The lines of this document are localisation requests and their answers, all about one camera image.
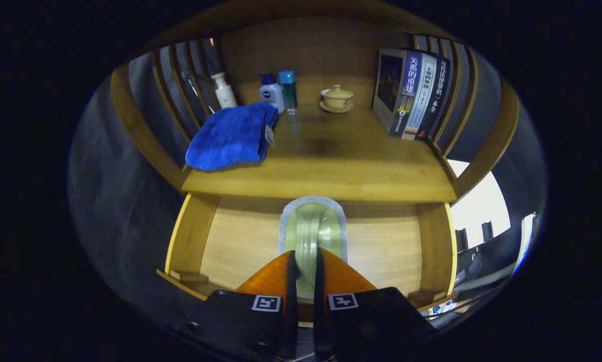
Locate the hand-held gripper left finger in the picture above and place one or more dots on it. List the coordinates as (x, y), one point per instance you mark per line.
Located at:
(291, 311)

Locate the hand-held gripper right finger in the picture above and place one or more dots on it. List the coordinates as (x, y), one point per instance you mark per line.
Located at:
(320, 311)

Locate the green scrub brush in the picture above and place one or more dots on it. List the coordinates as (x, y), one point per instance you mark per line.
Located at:
(313, 231)

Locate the wooden drawer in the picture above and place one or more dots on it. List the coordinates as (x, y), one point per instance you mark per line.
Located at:
(240, 241)

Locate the black device on white cabinet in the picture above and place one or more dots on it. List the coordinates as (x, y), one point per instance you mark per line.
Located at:
(487, 231)

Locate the white low cabinet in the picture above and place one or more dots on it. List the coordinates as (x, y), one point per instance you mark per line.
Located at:
(477, 211)

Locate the wooden cabinet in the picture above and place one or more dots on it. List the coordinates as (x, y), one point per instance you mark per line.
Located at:
(306, 50)

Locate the blue towel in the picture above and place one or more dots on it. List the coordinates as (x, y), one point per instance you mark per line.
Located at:
(230, 136)

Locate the beige lidded teacup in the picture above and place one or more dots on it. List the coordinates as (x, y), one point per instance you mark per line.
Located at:
(337, 98)

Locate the white bottle with blue cap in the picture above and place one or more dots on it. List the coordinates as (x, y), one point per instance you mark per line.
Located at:
(272, 95)

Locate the teal bottle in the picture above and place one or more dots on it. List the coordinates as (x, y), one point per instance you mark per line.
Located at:
(288, 93)

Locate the white pump bottle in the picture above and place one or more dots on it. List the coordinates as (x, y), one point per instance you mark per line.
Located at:
(225, 95)

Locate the book with pale spine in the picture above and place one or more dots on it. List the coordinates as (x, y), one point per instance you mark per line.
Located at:
(425, 95)

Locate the book with black spine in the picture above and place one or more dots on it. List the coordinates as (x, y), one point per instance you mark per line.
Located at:
(437, 100)

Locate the book with blue spine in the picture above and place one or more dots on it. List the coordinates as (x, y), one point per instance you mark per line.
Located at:
(411, 85)

